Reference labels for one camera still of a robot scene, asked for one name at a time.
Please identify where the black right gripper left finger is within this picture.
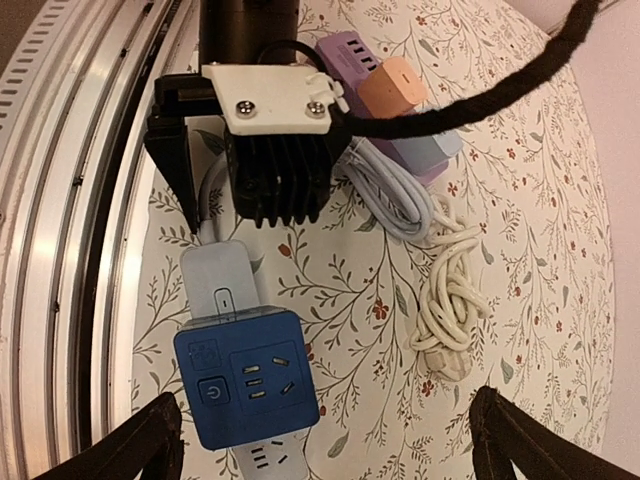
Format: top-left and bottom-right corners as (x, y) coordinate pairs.
(38, 392), (184, 480)

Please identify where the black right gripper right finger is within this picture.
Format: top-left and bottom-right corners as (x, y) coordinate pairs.
(469, 386), (637, 479)

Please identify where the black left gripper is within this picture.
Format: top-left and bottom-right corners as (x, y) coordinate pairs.
(144, 0), (300, 234)

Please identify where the dark blue cube socket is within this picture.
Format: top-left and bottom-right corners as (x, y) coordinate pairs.
(173, 305), (320, 451)

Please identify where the light blue power strip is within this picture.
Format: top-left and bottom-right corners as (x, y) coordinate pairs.
(180, 241), (309, 479)

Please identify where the pink small charger plug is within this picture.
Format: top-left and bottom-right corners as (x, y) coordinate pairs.
(357, 57), (428, 119)

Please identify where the light blue cable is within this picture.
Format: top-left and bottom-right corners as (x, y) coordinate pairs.
(197, 139), (484, 246)

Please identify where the light blue charger plug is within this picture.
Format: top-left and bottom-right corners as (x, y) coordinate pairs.
(390, 130), (463, 184)

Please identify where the purple power strip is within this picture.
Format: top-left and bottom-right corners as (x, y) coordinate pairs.
(315, 31), (463, 185)

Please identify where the floral patterned table mat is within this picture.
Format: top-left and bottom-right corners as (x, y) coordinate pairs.
(130, 1), (614, 479)

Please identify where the aluminium front table rail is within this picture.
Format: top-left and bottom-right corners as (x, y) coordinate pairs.
(1, 1), (198, 479)

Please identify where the cream coiled power cable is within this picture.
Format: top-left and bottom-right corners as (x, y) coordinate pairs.
(407, 227), (494, 382)

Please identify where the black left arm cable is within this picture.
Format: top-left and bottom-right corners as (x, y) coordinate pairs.
(257, 0), (609, 141)

